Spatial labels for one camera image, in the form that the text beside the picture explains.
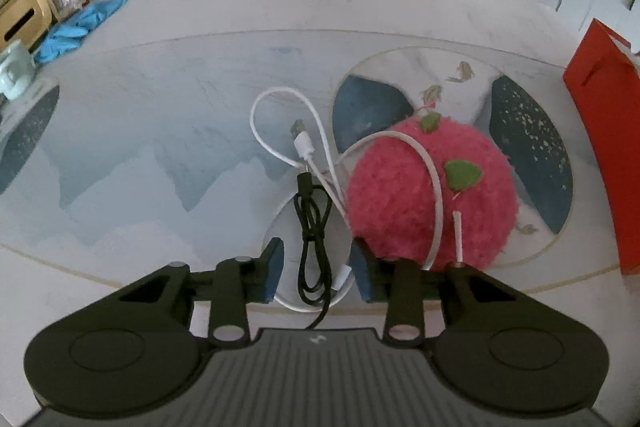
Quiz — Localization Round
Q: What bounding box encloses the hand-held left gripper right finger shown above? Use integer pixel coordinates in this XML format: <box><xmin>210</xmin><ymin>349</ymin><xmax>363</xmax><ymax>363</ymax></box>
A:
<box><xmin>348</xmin><ymin>238</ymin><xmax>503</xmax><ymax>348</ymax></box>

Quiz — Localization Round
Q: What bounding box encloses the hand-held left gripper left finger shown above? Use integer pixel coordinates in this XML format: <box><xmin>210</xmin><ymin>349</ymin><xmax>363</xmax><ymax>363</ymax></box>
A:
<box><xmin>120</xmin><ymin>237</ymin><xmax>286</xmax><ymax>350</ymax></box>

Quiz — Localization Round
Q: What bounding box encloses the pink fuzzy strawberry plush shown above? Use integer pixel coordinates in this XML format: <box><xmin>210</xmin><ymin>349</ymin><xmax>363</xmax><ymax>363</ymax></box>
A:
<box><xmin>346</xmin><ymin>112</ymin><xmax>520</xmax><ymax>273</ymax></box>

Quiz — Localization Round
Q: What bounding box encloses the black cable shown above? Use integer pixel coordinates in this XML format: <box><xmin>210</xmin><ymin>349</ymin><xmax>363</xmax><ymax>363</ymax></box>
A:
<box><xmin>295</xmin><ymin>172</ymin><xmax>335</xmax><ymax>332</ymax></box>

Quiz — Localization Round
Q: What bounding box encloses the white cable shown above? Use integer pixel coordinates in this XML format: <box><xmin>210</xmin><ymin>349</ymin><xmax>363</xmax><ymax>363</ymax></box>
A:
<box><xmin>250</xmin><ymin>87</ymin><xmax>466</xmax><ymax>313</ymax></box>

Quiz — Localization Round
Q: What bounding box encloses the red cardboard box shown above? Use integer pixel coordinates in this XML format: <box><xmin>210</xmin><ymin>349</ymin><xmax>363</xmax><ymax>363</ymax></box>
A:
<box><xmin>562</xmin><ymin>19</ymin><xmax>640</xmax><ymax>278</ymax></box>

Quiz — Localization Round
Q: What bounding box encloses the blue rubber glove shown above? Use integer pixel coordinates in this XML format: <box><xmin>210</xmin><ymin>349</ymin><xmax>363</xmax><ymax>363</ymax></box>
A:
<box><xmin>35</xmin><ymin>23</ymin><xmax>90</xmax><ymax>64</ymax></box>
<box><xmin>74</xmin><ymin>0</ymin><xmax>128</xmax><ymax>34</ymax></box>

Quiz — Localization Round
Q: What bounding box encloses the pale green mug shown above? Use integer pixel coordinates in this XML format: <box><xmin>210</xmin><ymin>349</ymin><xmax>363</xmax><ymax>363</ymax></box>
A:
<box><xmin>0</xmin><ymin>42</ymin><xmax>37</xmax><ymax>100</ymax></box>

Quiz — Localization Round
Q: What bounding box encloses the yellow tissue box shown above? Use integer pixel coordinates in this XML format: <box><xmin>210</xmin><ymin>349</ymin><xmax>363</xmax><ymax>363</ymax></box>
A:
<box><xmin>0</xmin><ymin>0</ymin><xmax>53</xmax><ymax>52</ymax></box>

